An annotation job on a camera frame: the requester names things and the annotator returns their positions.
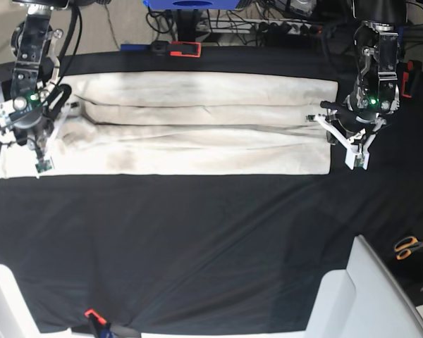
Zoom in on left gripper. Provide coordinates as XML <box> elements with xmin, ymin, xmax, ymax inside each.
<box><xmin>305</xmin><ymin>101</ymin><xmax>387</xmax><ymax>170</ymax></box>

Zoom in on orange handled scissors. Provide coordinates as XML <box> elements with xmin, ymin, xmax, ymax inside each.
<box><xmin>393</xmin><ymin>236</ymin><xmax>423</xmax><ymax>261</ymax></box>

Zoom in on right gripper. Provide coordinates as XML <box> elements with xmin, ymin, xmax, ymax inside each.
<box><xmin>6</xmin><ymin>84</ymin><xmax>81</xmax><ymax>175</ymax></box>

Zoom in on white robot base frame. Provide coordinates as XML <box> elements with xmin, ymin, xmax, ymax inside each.
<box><xmin>0</xmin><ymin>235</ymin><xmax>423</xmax><ymax>337</ymax></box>

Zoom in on black table cloth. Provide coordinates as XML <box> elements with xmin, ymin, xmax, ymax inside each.
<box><xmin>0</xmin><ymin>45</ymin><xmax>423</xmax><ymax>334</ymax></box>

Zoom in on orange black right clamp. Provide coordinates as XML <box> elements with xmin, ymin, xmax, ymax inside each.
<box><xmin>400</xmin><ymin>60</ymin><xmax>422</xmax><ymax>99</ymax></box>

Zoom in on white T-shirt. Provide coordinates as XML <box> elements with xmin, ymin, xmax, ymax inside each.
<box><xmin>0</xmin><ymin>70</ymin><xmax>339</xmax><ymax>180</ymax></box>

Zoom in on white power strip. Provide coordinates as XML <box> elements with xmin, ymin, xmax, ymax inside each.
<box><xmin>196</xmin><ymin>18</ymin><xmax>324</xmax><ymax>36</ymax></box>

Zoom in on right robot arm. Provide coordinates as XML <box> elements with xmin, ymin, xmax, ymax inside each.
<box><xmin>0</xmin><ymin>1</ymin><xmax>82</xmax><ymax>179</ymax></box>

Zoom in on black vertical post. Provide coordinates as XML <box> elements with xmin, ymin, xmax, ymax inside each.
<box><xmin>173</xmin><ymin>9</ymin><xmax>200</xmax><ymax>42</ymax></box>

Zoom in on orange black top clamp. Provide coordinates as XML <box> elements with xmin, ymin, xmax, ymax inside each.
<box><xmin>151</xmin><ymin>41</ymin><xmax>202</xmax><ymax>58</ymax></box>

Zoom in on orange black clamp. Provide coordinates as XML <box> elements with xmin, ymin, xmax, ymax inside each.
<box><xmin>400</xmin><ymin>60</ymin><xmax>422</xmax><ymax>99</ymax></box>
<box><xmin>151</xmin><ymin>41</ymin><xmax>202</xmax><ymax>58</ymax></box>

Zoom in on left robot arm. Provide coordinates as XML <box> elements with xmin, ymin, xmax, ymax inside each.
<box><xmin>306</xmin><ymin>1</ymin><xmax>407</xmax><ymax>170</ymax></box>

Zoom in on orange clamp bottom edge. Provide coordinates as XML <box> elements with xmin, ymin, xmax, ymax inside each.
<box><xmin>84</xmin><ymin>308</ymin><xmax>107</xmax><ymax>325</ymax></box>

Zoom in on blue box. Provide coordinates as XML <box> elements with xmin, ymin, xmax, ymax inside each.
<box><xmin>142</xmin><ymin>0</ymin><xmax>247</xmax><ymax>11</ymax></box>

